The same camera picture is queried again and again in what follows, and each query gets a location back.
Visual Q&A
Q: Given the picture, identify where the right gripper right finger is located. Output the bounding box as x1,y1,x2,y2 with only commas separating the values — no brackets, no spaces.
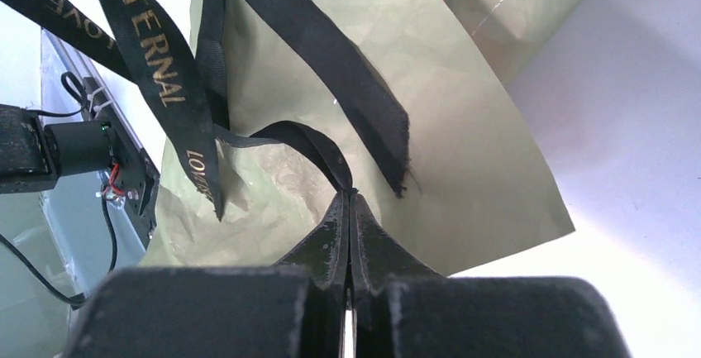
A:
349,193,629,357

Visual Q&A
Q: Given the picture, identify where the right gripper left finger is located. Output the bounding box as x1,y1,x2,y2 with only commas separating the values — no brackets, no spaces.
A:
64,193,349,357

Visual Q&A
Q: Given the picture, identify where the orange wrapping paper sheet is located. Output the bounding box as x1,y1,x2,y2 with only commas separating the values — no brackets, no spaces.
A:
140,0,582,275

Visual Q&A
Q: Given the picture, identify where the black ribbon strap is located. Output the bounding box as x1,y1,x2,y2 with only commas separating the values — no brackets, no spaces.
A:
0,0,412,223

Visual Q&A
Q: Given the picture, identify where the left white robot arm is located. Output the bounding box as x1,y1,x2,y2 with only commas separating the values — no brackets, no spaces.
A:
1,105,117,193

